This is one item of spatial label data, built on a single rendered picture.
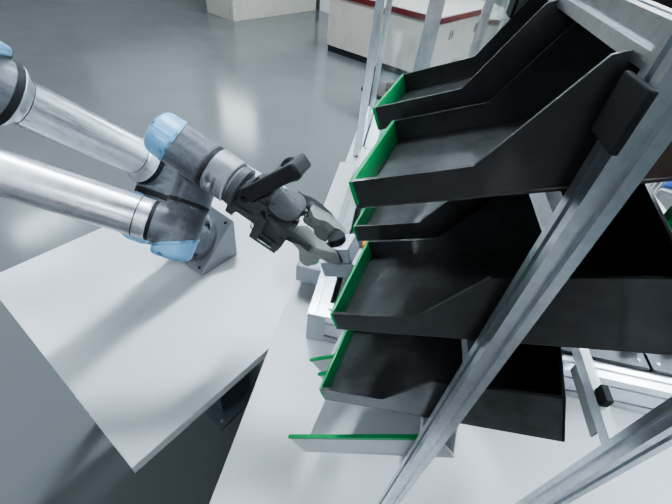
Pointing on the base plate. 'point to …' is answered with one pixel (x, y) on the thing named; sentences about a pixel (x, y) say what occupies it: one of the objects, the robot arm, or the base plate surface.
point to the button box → (308, 272)
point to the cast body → (349, 251)
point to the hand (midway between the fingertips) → (342, 246)
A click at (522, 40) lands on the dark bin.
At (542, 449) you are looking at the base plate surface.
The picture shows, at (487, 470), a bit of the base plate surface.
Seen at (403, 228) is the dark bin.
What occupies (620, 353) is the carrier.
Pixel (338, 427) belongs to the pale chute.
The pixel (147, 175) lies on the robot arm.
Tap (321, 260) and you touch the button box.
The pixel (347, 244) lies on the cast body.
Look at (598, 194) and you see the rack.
